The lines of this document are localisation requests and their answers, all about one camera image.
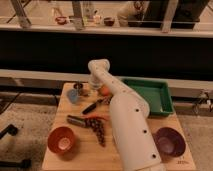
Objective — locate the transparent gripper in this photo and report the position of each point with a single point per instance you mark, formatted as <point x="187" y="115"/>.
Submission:
<point x="94" y="85"/>

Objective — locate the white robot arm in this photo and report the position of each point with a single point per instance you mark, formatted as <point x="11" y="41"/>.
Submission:
<point x="128" y="113"/>

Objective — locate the dark bowl in background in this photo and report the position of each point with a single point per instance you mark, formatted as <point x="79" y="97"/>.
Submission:
<point x="109" y="21"/>

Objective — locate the orange bowl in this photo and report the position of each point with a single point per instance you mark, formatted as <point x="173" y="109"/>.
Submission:
<point x="61" y="140"/>

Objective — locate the red bowl in background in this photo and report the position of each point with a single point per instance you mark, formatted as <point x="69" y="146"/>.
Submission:
<point x="61" y="20"/>

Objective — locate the purple bowl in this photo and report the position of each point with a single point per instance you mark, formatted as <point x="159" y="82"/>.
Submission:
<point x="169" y="142"/>

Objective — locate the orange fruit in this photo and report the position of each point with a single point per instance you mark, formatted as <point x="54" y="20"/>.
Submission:
<point x="104" y="91"/>

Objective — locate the small dark round object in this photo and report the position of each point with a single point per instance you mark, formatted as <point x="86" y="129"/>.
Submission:
<point x="78" y="86"/>

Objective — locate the red chili pepper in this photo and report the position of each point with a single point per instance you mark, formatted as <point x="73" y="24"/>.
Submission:
<point x="97" y="117"/>

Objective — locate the dark purple grapes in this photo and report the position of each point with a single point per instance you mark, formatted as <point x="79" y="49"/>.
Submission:
<point x="98" y="128"/>

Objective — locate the dark metal tool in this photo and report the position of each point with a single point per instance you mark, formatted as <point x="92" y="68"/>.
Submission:
<point x="76" y="121"/>

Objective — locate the green plastic tray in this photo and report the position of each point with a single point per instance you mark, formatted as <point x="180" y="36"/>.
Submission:
<point x="156" y="93"/>

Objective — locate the black handled knife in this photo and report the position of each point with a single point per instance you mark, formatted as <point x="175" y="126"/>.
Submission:
<point x="92" y="106"/>

